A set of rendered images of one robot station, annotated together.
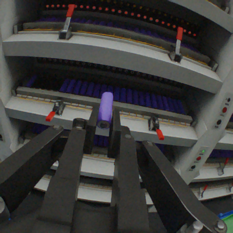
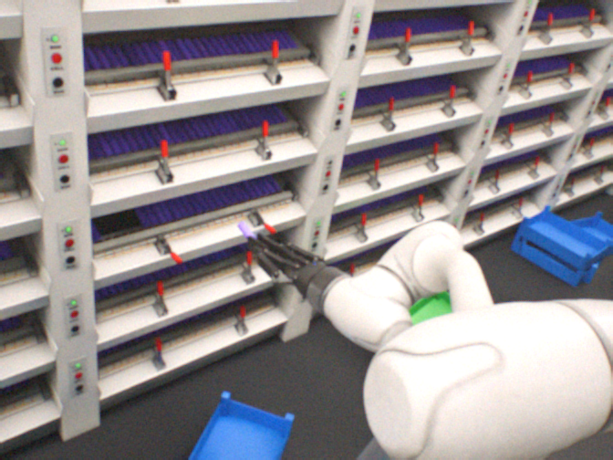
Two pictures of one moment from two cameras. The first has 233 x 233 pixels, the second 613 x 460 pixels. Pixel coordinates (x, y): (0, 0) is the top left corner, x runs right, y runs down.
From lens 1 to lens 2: 1.25 m
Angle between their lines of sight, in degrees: 33
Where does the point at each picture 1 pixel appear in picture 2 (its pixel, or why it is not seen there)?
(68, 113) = (174, 246)
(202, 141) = (313, 214)
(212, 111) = (313, 182)
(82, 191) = (187, 350)
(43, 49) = (149, 197)
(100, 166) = (209, 291)
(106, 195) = (219, 337)
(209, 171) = (343, 242)
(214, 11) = (301, 89)
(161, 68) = (255, 171)
